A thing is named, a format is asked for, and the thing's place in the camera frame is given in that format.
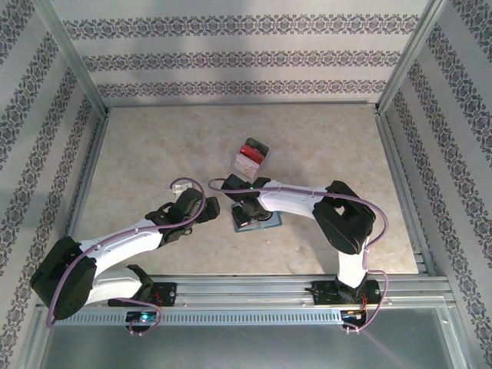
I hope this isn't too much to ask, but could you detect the blue card holder wallet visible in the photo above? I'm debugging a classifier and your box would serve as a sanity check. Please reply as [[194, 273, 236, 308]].
[[230, 203, 284, 234]]

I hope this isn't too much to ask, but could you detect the white card stack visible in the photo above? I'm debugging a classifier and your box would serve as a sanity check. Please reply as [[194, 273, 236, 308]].
[[232, 152, 259, 178]]

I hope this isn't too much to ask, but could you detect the clear acrylic card stand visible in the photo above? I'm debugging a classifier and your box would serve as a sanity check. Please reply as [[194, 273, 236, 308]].
[[229, 137, 271, 180]]

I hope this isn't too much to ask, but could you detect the red card stack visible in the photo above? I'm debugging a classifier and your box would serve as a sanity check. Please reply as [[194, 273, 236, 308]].
[[240, 145, 266, 165]]

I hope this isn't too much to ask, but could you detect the black card stack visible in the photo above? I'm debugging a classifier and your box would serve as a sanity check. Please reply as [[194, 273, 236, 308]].
[[245, 137, 269, 155]]

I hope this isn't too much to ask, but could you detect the grey metal sheet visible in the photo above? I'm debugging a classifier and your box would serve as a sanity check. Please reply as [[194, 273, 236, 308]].
[[38, 324, 462, 369]]

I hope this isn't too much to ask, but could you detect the aluminium mounting rail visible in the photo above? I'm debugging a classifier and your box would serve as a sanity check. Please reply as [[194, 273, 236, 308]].
[[38, 273, 451, 311]]

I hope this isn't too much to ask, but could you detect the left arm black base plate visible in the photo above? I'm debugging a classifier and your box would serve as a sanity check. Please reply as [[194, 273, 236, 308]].
[[109, 281, 178, 308]]

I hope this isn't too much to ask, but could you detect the grey slotted cable duct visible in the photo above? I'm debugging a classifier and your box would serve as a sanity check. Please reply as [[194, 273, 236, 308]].
[[72, 310, 344, 327]]

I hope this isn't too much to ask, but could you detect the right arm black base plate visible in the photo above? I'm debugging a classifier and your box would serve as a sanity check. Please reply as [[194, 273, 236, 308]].
[[311, 279, 382, 308]]

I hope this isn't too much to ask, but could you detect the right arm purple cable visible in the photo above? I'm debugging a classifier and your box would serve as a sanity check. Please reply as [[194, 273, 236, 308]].
[[207, 177, 390, 334]]

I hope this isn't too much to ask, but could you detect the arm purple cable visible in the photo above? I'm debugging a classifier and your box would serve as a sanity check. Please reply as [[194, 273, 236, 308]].
[[45, 176, 207, 336], [207, 177, 390, 334]]

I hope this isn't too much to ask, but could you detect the aluminium side rail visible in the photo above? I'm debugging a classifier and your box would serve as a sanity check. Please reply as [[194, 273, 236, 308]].
[[374, 109, 439, 277]]

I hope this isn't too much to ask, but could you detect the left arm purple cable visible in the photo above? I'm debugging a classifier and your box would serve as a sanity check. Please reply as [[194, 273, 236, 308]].
[[45, 176, 207, 336]]

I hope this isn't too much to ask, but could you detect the aluminium frame post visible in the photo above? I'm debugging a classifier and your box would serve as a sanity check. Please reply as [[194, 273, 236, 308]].
[[374, 0, 454, 116], [32, 0, 111, 116]]

